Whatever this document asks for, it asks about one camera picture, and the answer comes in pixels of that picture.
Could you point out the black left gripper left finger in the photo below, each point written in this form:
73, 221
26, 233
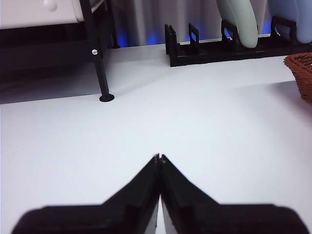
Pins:
109, 219

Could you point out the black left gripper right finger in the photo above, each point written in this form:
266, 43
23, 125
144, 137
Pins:
219, 219

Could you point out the brown wicker basket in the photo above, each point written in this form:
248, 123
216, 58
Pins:
304, 73

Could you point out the black dish rack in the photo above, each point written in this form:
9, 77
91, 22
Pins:
185, 59

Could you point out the pale green plate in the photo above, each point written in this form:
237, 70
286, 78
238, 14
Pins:
243, 24

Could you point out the grey curtain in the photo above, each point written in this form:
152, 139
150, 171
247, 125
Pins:
146, 14

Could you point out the light blue plate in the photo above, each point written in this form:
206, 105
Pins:
304, 22

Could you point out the white toaster oven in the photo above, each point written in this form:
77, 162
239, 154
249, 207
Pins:
29, 14

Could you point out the black metal shelf frame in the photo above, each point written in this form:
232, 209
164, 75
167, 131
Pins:
98, 63

